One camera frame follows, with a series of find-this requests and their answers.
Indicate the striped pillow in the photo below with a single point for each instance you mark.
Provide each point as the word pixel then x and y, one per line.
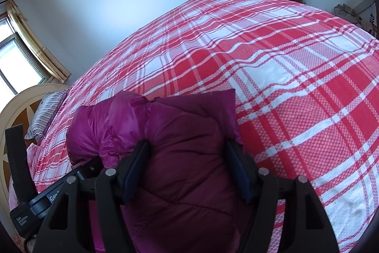
pixel 44 116

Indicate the magenta down jacket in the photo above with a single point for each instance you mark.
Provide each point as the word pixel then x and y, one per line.
pixel 183 152

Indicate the red white plaid bed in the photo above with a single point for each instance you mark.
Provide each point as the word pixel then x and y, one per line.
pixel 296 78

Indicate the yellow curtain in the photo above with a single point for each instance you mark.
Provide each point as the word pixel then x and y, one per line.
pixel 35 42

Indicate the cream wooden headboard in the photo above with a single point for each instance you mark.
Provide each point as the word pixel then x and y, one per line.
pixel 17 104

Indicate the curtain rod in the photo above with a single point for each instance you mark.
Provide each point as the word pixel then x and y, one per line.
pixel 7 1

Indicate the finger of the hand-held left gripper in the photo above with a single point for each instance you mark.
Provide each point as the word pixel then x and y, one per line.
pixel 91 167

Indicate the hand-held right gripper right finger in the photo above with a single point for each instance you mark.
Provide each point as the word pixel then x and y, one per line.
pixel 241 176

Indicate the pile of grey clothes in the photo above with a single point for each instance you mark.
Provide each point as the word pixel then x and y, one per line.
pixel 349 14

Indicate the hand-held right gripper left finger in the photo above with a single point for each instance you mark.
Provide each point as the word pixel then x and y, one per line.
pixel 134 176

